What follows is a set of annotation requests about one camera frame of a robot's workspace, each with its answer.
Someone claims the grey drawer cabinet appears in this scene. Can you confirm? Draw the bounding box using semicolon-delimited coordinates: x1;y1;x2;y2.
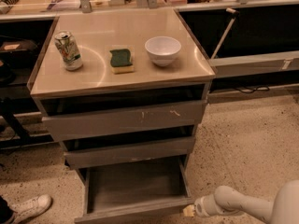
31;8;215;171

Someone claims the grey top drawer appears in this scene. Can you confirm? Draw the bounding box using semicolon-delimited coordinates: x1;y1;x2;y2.
43;84;206;141

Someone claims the grey middle drawer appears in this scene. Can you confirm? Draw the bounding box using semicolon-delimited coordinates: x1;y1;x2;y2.
64;125;195;169

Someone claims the crumpled drink can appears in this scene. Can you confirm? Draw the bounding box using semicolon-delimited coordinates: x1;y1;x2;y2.
54;31;83;71

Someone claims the black cable on floor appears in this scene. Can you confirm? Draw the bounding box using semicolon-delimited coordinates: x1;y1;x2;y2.
234;85;271;94

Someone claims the grey bottom drawer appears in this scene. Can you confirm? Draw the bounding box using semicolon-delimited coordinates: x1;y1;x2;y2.
75;157;193;224

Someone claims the white sneaker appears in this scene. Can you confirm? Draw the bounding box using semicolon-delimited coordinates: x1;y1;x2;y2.
8;194;52;224

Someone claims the grey drawer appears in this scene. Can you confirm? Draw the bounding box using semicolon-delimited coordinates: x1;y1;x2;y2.
75;157;193;224
64;125;195;169
43;84;206;141

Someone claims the white bowl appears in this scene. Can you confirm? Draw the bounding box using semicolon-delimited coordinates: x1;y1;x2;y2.
145;36;181;67

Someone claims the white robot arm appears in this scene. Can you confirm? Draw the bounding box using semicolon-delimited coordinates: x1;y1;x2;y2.
183;180;299;224

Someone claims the green yellow sponge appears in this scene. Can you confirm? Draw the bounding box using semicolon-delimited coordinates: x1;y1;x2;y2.
110;49;134;74

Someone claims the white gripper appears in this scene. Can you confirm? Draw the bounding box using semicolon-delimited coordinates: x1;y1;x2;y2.
183;195;218;217

